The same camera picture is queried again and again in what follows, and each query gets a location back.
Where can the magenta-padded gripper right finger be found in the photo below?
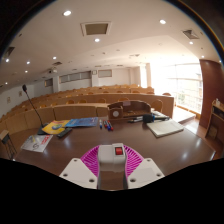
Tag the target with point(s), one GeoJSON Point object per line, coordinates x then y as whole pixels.
{"type": "Point", "coordinates": [145, 173]}

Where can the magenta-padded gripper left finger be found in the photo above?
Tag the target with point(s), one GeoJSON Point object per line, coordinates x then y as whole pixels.
{"type": "Point", "coordinates": [78, 173]}

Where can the white charger with red switch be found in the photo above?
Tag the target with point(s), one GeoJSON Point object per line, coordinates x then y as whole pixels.
{"type": "Point", "coordinates": [111, 160]}

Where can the black remote control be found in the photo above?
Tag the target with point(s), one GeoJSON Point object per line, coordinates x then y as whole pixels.
{"type": "Point", "coordinates": [64, 133]}

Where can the white open notebook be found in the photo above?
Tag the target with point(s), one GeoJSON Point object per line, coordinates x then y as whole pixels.
{"type": "Point", "coordinates": [165, 128]}

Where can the white printed magazine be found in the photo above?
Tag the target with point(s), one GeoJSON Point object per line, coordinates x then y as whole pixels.
{"type": "Point", "coordinates": [38, 143]}

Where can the blue book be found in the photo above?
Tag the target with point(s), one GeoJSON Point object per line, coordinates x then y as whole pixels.
{"type": "Point", "coordinates": [81, 122]}

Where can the yellow book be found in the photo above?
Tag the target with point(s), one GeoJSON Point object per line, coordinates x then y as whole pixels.
{"type": "Point", "coordinates": [55, 127]}

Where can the blue marker pen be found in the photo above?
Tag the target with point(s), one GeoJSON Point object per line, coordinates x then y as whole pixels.
{"type": "Point", "coordinates": [100, 124]}

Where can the black handheld device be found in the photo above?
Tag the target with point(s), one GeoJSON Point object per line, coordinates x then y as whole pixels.
{"type": "Point", "coordinates": [148, 118]}

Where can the wooden desk organizer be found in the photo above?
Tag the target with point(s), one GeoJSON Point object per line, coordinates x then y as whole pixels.
{"type": "Point", "coordinates": [130, 111]}

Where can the rows of wooden lecture seats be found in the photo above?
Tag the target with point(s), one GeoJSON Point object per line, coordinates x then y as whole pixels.
{"type": "Point", "coordinates": [86, 98]}

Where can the black gooseneck desk microphone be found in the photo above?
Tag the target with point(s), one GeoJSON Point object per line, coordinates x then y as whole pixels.
{"type": "Point", "coordinates": [33, 106]}

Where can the wooden stool with metal legs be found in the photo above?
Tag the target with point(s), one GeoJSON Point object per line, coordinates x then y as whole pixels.
{"type": "Point", "coordinates": [5, 136]}

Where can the wooden shelf unit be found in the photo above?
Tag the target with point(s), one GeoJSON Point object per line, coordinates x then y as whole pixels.
{"type": "Point", "coordinates": [216, 123]}

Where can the large bright window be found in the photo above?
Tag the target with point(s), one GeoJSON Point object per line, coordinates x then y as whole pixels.
{"type": "Point", "coordinates": [180, 86]}

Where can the square ceiling air vent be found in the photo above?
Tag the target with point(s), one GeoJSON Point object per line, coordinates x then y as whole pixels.
{"type": "Point", "coordinates": [96, 28]}

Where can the small ceiling air vent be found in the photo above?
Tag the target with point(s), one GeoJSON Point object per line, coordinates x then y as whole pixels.
{"type": "Point", "coordinates": [190, 34]}

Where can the recessed ceiling lights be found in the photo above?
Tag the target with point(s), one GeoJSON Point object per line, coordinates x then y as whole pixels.
{"type": "Point", "coordinates": [67, 13]}

